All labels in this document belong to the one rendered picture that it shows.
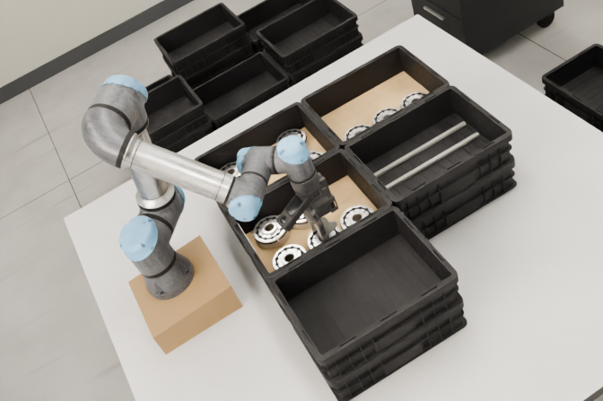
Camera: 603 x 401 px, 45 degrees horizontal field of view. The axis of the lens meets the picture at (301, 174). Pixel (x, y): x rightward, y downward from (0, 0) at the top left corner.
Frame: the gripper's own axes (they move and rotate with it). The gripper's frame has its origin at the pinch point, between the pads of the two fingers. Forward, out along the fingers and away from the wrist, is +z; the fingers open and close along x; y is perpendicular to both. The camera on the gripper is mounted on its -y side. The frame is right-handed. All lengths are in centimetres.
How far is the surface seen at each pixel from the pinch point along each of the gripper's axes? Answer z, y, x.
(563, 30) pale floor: 85, 188, 95
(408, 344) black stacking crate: 7.8, -0.3, -40.3
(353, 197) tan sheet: 1.9, 15.9, 6.3
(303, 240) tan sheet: 2.0, -3.9, 3.2
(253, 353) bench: 14.9, -33.2, -9.6
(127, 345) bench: 15, -63, 19
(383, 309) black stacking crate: 2.0, -0.4, -31.4
